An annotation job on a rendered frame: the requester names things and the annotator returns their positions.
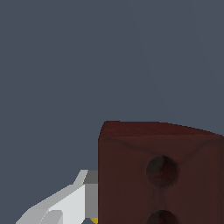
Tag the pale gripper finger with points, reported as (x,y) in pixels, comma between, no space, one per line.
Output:
(70,201)

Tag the small yellow object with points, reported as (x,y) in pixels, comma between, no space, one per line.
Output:
(94,220)

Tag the dark red holed block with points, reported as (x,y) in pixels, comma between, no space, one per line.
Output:
(131,180)

